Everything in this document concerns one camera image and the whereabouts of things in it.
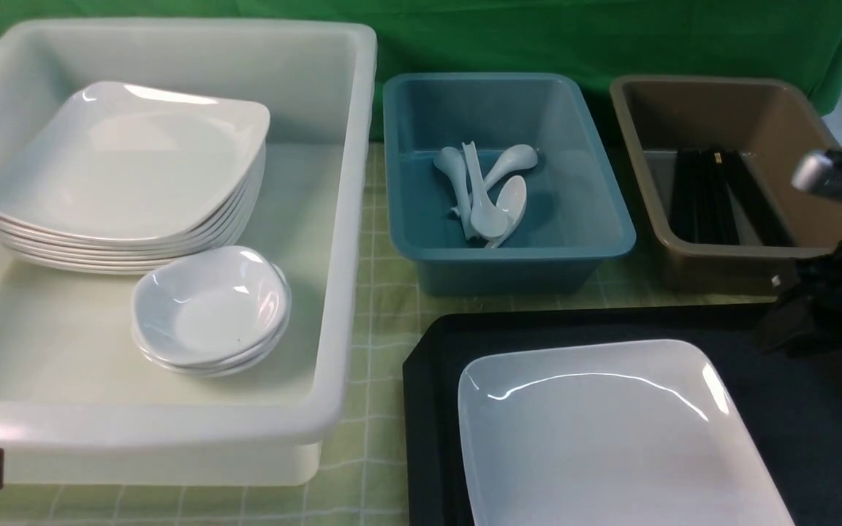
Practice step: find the large white plastic tub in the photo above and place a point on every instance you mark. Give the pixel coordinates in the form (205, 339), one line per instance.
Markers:
(79, 404)

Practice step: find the white rectangular rice plate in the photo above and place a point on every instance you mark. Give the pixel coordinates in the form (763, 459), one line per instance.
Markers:
(627, 433)

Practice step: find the white ceramic spoon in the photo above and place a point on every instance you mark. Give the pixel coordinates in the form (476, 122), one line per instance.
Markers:
(485, 218)

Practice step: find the stacked small white bowls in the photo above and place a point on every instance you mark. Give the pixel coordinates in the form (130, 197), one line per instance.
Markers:
(213, 313)

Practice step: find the black chopsticks bundle in bin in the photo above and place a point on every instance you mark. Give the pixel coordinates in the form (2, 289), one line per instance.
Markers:
(715, 199)

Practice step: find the white spoon in bin left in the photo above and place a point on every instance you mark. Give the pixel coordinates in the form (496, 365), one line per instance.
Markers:
(452, 163)

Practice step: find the white spoon in bin upper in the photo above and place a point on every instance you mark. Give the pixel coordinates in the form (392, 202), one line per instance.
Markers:
(517, 158)

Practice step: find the brown plastic bin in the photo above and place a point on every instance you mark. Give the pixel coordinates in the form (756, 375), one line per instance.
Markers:
(772, 126)

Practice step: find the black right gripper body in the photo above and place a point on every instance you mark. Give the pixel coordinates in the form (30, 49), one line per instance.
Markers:
(806, 317)

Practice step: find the green checkered tablecloth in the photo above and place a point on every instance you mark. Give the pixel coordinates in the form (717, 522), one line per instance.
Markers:
(361, 477)

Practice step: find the teal plastic bin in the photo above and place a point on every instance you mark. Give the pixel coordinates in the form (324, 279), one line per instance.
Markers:
(575, 219)

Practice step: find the green backdrop cloth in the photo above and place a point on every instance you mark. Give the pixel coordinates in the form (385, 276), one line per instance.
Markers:
(592, 42)

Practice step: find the stack of white square plates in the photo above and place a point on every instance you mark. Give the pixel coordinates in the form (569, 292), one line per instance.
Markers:
(126, 178)

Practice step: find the black serving tray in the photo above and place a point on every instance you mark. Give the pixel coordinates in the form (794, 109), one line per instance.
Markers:
(792, 406)

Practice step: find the white spoon in bin lower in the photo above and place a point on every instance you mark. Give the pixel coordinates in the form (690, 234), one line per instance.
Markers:
(512, 200)

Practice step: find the white spoon in bin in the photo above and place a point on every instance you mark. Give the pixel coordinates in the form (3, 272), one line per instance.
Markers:
(452, 163)
(512, 200)
(517, 158)

